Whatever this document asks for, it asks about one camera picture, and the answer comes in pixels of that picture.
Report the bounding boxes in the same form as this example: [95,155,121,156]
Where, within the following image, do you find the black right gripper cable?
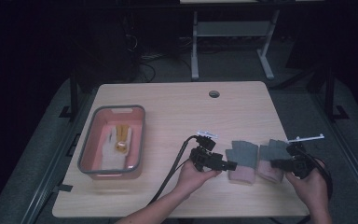
[297,151,334,224]

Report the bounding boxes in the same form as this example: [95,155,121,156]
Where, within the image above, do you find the beige glove with orange ears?
[100,130,119,171]

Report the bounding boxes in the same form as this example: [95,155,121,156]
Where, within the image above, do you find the loose floor cables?
[124,32,194,84]

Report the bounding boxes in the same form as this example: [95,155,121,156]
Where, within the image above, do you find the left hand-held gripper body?
[188,130,225,173]

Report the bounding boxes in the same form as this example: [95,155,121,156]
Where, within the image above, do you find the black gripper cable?
[297,151,334,224]
[148,134,199,207]

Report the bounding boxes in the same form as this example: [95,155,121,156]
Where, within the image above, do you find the pink basin with grey rim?
[76,105,146,181]

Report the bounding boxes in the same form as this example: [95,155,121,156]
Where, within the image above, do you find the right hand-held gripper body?
[285,133,325,180]

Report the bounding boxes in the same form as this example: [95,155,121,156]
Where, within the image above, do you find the white metal desk frame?
[190,8,281,81]

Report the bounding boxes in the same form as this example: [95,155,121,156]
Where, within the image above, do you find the grey table edge bracket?
[52,183,75,193]

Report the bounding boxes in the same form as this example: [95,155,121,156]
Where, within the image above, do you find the grey and pink glove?
[256,138,294,184]
[225,140,259,185]

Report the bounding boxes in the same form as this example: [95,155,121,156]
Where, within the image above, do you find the beige glove with bunny face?
[110,123,134,171]

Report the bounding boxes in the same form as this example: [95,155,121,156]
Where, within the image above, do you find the person's left hand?
[173,160,222,201]

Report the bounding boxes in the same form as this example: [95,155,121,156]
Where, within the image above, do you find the black metal stand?
[58,69,79,119]
[324,66,351,123]

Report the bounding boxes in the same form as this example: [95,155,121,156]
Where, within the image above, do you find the person's right hand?
[285,159,330,217]

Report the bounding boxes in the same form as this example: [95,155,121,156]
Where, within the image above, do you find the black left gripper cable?
[148,134,199,207]

